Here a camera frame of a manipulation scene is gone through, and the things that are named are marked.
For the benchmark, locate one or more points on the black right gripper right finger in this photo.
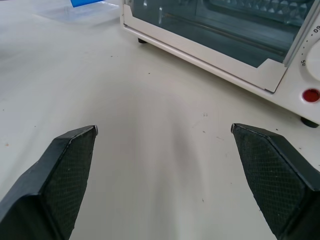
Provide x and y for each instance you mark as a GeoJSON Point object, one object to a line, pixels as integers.
{"type": "Point", "coordinates": [272, 180]}

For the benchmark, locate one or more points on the red indicator light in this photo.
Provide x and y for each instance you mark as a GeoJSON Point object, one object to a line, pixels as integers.
{"type": "Point", "coordinates": [310, 95]}

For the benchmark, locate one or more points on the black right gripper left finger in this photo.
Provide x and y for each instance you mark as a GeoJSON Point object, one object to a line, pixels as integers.
{"type": "Point", "coordinates": [52, 185]}

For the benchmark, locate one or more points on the white timer knob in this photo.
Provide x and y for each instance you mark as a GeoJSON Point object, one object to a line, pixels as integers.
{"type": "Point", "coordinates": [314, 60]}

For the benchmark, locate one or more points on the blue container lid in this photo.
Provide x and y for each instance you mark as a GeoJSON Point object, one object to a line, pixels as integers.
{"type": "Point", "coordinates": [83, 2]}

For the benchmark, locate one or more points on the glass oven door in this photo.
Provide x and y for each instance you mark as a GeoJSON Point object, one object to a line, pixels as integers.
{"type": "Point", "coordinates": [212, 37]}

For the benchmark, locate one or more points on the white toaster oven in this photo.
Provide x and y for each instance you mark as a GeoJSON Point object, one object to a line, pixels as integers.
{"type": "Point", "coordinates": [225, 47]}

